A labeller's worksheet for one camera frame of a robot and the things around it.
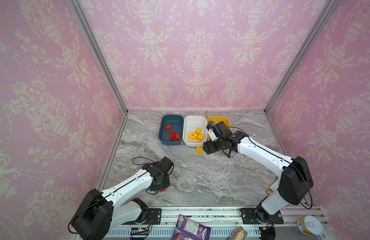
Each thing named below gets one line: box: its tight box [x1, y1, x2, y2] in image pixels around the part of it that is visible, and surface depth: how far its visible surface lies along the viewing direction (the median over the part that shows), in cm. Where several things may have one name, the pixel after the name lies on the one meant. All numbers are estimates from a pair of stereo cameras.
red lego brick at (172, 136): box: [169, 130, 176, 141], surface depth 105 cm
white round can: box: [297, 215, 323, 236], surface depth 69 cm
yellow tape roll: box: [188, 132, 198, 141], surface depth 105 cm
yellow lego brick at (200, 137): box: [197, 133, 204, 142], surface depth 105 cm
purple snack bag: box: [171, 214, 212, 240], surface depth 70 cm
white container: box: [182, 115, 208, 147], surface depth 111 cm
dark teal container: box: [158, 114, 184, 146], surface depth 110 cm
